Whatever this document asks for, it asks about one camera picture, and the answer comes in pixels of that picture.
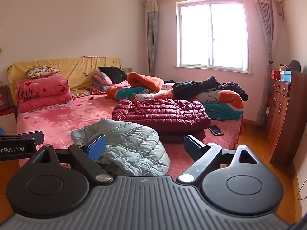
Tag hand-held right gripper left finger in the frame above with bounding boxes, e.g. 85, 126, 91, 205
31, 134, 114, 185

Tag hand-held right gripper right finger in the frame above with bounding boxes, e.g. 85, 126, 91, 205
176, 134, 261, 185

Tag light green puffer jacket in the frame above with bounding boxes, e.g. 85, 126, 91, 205
71, 118, 171, 176

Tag red white nightstand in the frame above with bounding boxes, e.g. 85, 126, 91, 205
0, 108, 18, 133

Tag black smartphone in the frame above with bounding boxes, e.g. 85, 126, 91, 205
209, 126, 224, 136

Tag maroon puffer jacket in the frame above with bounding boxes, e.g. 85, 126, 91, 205
112, 99, 211, 144

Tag bed with pink sheet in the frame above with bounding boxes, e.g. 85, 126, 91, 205
16, 91, 244, 175

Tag pink love pillows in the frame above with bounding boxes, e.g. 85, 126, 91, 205
15, 74, 73, 113

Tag floral pillow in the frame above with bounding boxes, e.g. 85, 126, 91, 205
71, 89, 93, 99

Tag folded blue pink blanket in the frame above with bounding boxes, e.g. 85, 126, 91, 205
92, 71, 131, 94

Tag patterned cushion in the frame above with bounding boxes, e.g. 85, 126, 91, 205
24, 66, 60, 79

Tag black jacket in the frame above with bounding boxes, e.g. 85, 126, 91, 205
221, 82, 248, 101

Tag black pillow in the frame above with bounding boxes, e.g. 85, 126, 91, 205
98, 66, 128, 84

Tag orange teal cartoon blanket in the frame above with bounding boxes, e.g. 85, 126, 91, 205
106, 72, 245, 121

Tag yellow printed headboard cover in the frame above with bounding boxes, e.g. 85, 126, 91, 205
7, 57, 121, 106

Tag brown wooden cabinet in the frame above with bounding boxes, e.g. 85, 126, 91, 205
266, 70, 307, 166

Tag window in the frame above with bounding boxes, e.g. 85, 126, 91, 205
176, 0, 250, 74

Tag blue box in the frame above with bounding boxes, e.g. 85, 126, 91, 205
279, 71, 293, 82

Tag grey checked curtain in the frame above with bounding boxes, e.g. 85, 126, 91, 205
251, 0, 275, 126
145, 0, 160, 77

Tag thin black cable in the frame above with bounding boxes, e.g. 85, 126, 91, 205
296, 184, 307, 200

